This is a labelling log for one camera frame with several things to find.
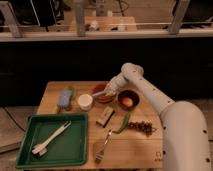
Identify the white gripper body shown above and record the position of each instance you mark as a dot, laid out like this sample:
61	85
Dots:
115	84

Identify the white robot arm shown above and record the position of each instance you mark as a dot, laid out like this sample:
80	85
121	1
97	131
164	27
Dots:
185	134

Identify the dark bowl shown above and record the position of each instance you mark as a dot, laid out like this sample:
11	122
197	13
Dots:
130	94

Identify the orange egg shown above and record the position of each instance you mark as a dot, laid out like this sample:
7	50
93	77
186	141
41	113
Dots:
128	102

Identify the small wooden block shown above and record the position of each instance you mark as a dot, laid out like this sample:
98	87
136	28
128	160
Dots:
105	116

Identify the green chili pepper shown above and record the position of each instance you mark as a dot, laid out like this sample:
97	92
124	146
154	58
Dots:
124	124

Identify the white cup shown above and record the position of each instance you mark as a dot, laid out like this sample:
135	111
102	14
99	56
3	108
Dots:
85	102

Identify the wooden cutting board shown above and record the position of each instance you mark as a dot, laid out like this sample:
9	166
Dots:
128	150

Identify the dark grape bunch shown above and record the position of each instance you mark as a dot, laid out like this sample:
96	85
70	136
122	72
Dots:
144	127

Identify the blue grey sponge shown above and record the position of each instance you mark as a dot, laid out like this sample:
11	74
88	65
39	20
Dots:
64	98

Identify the metal fork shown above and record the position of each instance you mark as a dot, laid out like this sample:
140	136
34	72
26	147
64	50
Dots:
100	153

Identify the green tray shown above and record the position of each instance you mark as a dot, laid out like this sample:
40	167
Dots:
69	148

